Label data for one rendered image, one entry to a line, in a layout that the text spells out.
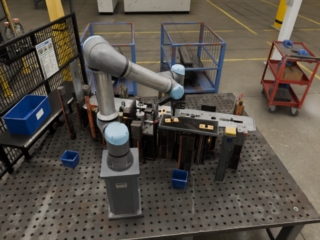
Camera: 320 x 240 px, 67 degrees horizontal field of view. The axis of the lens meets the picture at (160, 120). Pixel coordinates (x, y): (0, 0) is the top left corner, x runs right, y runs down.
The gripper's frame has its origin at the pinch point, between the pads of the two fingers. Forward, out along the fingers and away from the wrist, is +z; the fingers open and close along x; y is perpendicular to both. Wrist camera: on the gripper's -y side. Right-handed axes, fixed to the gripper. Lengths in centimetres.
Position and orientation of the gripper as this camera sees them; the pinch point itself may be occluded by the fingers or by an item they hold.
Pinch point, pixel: (172, 117)
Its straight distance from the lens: 155.2
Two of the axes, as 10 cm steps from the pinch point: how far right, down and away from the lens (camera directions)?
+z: -0.1, 8.1, 5.9
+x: -1.0, -5.9, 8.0
